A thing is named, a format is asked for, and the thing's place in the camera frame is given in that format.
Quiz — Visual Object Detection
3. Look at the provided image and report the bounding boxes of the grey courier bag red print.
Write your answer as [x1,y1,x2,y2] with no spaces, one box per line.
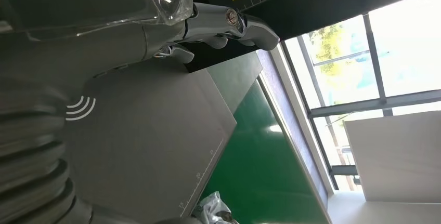
[192,191,239,224]

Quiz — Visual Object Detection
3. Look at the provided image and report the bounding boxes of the green conveyor belt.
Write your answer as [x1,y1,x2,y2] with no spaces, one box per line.
[200,80,332,224]

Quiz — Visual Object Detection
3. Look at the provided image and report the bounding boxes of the dark grey scale platform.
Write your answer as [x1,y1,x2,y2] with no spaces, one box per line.
[60,57,238,224]

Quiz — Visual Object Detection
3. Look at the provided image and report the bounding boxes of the silver conveyor side rail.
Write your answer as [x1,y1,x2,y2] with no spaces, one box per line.
[255,76,333,224]

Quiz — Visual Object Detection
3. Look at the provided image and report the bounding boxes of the dark window frame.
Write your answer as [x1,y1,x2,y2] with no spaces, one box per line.
[280,13,441,191]

